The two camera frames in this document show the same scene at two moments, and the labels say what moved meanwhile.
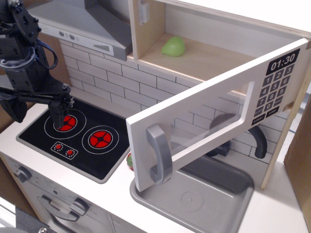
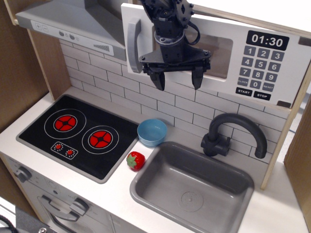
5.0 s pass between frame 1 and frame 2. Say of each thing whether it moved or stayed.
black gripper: moved
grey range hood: stayed
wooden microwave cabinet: stayed
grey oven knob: stayed
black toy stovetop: stayed
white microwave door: moved
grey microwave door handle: moved
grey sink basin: stayed
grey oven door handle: stayed
